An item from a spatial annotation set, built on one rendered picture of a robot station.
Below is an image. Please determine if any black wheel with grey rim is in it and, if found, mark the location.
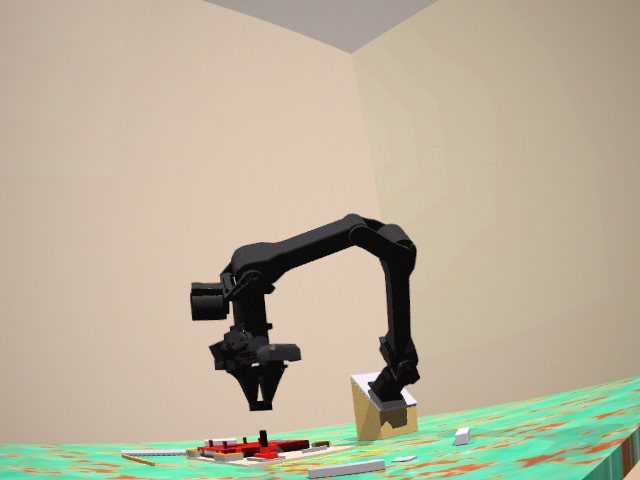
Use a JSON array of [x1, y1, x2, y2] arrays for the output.
[[248, 401, 273, 411]]

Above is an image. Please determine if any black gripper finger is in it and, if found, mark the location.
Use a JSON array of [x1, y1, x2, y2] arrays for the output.
[[226, 369, 259, 401], [250, 364, 288, 406]]

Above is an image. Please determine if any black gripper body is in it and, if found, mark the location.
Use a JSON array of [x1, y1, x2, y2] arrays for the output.
[[214, 316, 302, 371]]

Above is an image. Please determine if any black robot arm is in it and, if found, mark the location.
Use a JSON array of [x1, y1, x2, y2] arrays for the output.
[[190, 213, 420, 402]]

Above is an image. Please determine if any tan wooden stick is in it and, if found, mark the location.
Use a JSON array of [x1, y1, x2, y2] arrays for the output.
[[122, 454, 155, 466]]

